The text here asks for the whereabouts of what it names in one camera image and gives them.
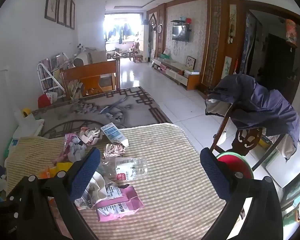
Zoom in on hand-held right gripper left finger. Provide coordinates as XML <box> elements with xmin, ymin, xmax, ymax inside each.
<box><xmin>5</xmin><ymin>147</ymin><xmax>102</xmax><ymax>240</ymax></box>

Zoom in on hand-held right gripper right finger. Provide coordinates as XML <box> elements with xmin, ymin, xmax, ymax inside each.
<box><xmin>199</xmin><ymin>147</ymin><xmax>284</xmax><ymax>240</ymax></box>

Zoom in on white printed wrapper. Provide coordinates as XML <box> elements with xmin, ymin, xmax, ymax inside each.
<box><xmin>74</xmin><ymin>171</ymin><xmax>123</xmax><ymax>209</ymax></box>

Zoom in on red bin with green rim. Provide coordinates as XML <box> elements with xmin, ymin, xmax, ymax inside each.
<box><xmin>216</xmin><ymin>151</ymin><xmax>254</xmax><ymax>180</ymax></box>

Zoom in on yellow packet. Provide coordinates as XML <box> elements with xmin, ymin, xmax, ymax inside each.
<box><xmin>37</xmin><ymin>162</ymin><xmax>74</xmax><ymax>179</ymax></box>

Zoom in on pink plastic bag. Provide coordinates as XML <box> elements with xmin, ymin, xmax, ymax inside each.
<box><xmin>54</xmin><ymin>133</ymin><xmax>87</xmax><ymax>165</ymax></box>

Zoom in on red white wrapper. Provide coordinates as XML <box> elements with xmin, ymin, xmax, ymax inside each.
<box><xmin>104</xmin><ymin>143</ymin><xmax>127</xmax><ymax>158</ymax></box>

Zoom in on white pink wrapper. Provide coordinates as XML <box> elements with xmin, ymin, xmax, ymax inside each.
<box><xmin>79</xmin><ymin>127</ymin><xmax>103</xmax><ymax>145</ymax></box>

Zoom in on clear plastic bottle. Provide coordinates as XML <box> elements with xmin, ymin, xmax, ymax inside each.
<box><xmin>100</xmin><ymin>156</ymin><xmax>149</xmax><ymax>182</ymax></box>

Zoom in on blue white packet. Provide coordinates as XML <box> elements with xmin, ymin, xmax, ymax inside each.
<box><xmin>100</xmin><ymin>122</ymin><xmax>129</xmax><ymax>147</ymax></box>

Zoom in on pink foil packet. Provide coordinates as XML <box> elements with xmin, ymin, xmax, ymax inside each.
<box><xmin>95</xmin><ymin>185</ymin><xmax>145</xmax><ymax>222</ymax></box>

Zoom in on dark carved wooden chair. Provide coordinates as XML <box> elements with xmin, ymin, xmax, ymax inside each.
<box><xmin>210</xmin><ymin>102</ymin><xmax>290</xmax><ymax>173</ymax></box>

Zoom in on beige checked blanket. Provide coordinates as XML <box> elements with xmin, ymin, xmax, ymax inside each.
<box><xmin>5</xmin><ymin>123</ymin><xmax>240</xmax><ymax>240</ymax></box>

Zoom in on yellow plastic tub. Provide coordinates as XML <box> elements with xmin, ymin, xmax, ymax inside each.
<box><xmin>259</xmin><ymin>136</ymin><xmax>274</xmax><ymax>150</ymax></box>

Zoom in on white jug with yellow cap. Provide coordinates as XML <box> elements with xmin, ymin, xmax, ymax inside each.
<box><xmin>15</xmin><ymin>108</ymin><xmax>38</xmax><ymax>130</ymax></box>

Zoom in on grey floral patterned mat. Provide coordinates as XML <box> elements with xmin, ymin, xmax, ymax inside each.
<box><xmin>31</xmin><ymin>86</ymin><xmax>173</xmax><ymax>139</ymax></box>

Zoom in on red plastic container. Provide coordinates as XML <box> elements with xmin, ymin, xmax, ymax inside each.
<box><xmin>37</xmin><ymin>94</ymin><xmax>52</xmax><ymax>109</ymax></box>

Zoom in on leaning picture books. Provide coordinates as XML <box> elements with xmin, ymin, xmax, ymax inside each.
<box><xmin>66</xmin><ymin>80</ymin><xmax>84</xmax><ymax>98</ymax></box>

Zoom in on navy blue jacket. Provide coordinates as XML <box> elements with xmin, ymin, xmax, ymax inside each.
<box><xmin>205</xmin><ymin>74</ymin><xmax>300</xmax><ymax>160</ymax></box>

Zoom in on wooden bench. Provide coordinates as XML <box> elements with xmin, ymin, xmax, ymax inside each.
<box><xmin>59</xmin><ymin>57</ymin><xmax>121</xmax><ymax>102</ymax></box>

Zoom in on wooden television cabinet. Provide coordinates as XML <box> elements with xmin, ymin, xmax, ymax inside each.
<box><xmin>151</xmin><ymin>57</ymin><xmax>200</xmax><ymax>90</ymax></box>

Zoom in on small framed picture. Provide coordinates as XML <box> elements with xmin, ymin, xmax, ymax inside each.
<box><xmin>186</xmin><ymin>56</ymin><xmax>197</xmax><ymax>71</ymax></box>

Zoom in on cardboard box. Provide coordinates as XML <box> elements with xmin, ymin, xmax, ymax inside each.
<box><xmin>85</xmin><ymin>47</ymin><xmax>108</xmax><ymax>64</ymax></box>

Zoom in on small wooden chair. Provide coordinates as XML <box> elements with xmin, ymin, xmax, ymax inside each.
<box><xmin>133</xmin><ymin>42</ymin><xmax>143</xmax><ymax>63</ymax></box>

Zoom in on blue door curtain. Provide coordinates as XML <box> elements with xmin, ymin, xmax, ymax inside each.
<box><xmin>241</xmin><ymin>12</ymin><xmax>257</xmax><ymax>74</ymax></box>

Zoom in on white wire magazine rack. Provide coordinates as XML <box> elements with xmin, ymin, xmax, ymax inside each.
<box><xmin>37</xmin><ymin>52</ymin><xmax>73</xmax><ymax>97</ymax></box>

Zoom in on wall television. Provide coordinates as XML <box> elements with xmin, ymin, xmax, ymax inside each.
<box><xmin>172</xmin><ymin>25</ymin><xmax>190</xmax><ymax>42</ymax></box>

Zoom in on hanging wall scroll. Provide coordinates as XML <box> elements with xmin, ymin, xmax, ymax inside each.
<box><xmin>229</xmin><ymin>4</ymin><xmax>237</xmax><ymax>44</ymax></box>

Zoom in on wall shelf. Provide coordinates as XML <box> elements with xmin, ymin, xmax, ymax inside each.
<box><xmin>170</xmin><ymin>17</ymin><xmax>192</xmax><ymax>27</ymax></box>

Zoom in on framed wall picture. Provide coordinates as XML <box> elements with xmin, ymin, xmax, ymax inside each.
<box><xmin>65</xmin><ymin>0</ymin><xmax>72</xmax><ymax>28</ymax></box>
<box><xmin>57</xmin><ymin>0</ymin><xmax>67</xmax><ymax>26</ymax></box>
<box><xmin>44</xmin><ymin>0</ymin><xmax>61</xmax><ymax>22</ymax></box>
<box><xmin>70</xmin><ymin>0</ymin><xmax>76</xmax><ymax>30</ymax></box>

